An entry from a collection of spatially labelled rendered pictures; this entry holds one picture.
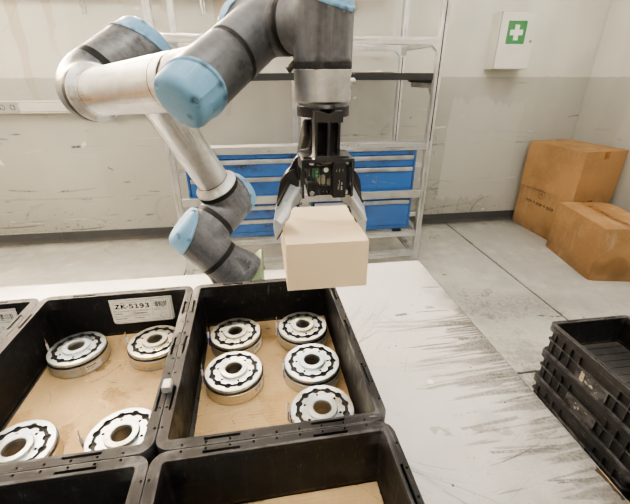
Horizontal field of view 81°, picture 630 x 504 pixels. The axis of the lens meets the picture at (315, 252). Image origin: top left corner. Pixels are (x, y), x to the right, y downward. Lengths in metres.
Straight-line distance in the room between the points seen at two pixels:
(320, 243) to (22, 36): 3.31
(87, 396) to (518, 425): 0.82
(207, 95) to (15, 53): 3.26
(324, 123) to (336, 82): 0.05
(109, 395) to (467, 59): 3.48
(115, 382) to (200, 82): 0.56
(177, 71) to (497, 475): 0.80
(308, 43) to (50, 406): 0.70
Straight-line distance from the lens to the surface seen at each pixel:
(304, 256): 0.53
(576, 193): 3.72
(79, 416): 0.78
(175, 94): 0.48
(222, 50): 0.51
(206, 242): 1.00
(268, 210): 2.56
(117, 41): 0.87
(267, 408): 0.69
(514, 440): 0.90
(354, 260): 0.55
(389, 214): 2.73
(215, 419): 0.69
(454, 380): 0.97
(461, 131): 3.76
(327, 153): 0.50
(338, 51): 0.51
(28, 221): 4.01
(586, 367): 1.43
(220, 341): 0.79
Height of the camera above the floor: 1.34
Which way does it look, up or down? 26 degrees down
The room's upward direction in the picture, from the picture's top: straight up
